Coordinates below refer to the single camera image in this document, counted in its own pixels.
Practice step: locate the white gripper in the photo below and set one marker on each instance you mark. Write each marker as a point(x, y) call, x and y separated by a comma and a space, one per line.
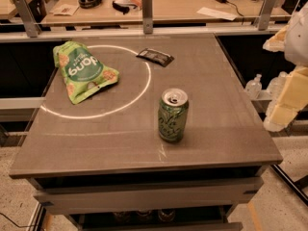
point(298, 40)

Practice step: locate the green soda can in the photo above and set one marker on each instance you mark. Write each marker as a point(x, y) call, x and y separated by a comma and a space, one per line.
point(172, 114)

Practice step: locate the clear plastic bottle right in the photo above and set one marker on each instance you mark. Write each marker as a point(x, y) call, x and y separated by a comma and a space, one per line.
point(276, 85)

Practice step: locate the clear plastic bottle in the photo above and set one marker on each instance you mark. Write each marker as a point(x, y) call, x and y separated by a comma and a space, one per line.
point(253, 87)
point(276, 85)

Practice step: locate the clear plastic bottle left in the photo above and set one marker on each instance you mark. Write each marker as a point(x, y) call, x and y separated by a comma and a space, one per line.
point(253, 87)

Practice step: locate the white paper sheet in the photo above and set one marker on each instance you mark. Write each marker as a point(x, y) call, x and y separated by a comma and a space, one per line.
point(217, 14)

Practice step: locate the dark small packet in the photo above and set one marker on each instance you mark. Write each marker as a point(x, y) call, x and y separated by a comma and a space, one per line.
point(156, 57)

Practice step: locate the grey drawer front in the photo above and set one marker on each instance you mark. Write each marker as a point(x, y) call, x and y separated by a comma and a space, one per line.
point(149, 196)

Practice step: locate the black sunglasses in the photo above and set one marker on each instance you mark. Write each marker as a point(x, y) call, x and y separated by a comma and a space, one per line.
point(124, 8)

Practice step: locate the green snack bag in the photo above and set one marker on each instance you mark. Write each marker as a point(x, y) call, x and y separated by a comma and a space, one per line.
point(84, 75)

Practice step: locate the small paper card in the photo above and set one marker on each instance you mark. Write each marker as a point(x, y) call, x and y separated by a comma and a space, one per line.
point(65, 9)

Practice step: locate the right metal bracket post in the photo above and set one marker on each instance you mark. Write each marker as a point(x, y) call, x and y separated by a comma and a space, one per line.
point(263, 19)

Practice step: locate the metal bracket post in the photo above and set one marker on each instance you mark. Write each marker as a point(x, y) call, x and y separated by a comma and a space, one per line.
point(147, 16)
point(31, 27)
point(263, 19)

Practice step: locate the middle metal bracket post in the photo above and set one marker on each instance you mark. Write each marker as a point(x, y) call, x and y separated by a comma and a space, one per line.
point(147, 16)

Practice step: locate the left metal bracket post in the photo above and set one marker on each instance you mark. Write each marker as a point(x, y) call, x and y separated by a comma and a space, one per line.
point(31, 27)

